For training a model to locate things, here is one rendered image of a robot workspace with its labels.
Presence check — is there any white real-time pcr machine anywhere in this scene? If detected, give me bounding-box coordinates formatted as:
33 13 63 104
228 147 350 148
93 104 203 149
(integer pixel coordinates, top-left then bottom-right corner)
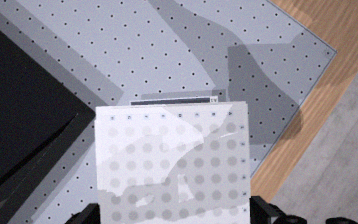
0 31 96 224

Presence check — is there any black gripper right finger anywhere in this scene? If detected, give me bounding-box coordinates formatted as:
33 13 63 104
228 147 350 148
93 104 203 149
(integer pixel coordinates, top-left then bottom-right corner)
249 196 358 224

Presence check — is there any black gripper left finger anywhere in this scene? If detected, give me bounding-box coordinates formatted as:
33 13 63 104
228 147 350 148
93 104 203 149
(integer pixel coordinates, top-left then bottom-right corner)
65 203 101 224

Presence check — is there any white multi-well plate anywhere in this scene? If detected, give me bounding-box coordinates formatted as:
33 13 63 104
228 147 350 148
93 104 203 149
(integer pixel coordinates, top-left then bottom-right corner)
95 101 251 224

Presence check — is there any grey flat base plate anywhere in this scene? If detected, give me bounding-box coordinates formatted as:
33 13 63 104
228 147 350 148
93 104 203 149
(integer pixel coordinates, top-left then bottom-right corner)
0 0 338 224

